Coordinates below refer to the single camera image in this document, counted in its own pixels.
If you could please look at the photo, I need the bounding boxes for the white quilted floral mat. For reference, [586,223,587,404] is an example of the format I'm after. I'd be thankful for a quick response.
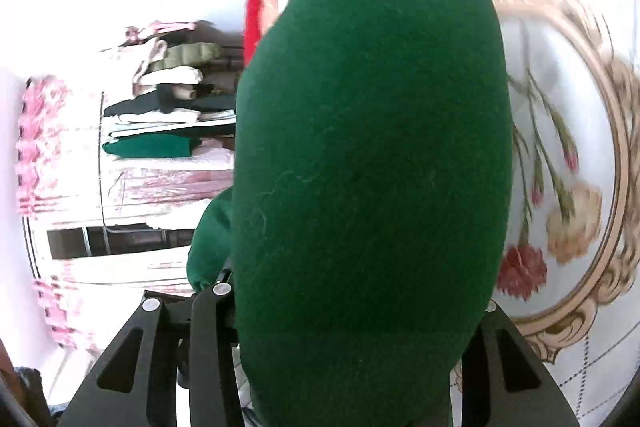
[380,0,640,427]

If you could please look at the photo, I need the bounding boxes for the pink floral curtain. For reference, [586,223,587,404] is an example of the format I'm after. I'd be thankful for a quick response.
[15,74,101,353]

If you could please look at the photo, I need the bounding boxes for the green and cream varsity jacket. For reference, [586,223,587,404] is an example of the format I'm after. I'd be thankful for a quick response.
[187,0,516,427]

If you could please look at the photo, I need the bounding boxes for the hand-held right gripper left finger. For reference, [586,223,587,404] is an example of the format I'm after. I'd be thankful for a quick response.
[60,271,246,427]

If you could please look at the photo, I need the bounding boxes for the row of hung clothes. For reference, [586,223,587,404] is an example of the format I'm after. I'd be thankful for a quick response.
[102,22,238,228]

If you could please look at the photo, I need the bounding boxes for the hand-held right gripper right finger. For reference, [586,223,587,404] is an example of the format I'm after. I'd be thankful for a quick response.
[460,299,581,427]

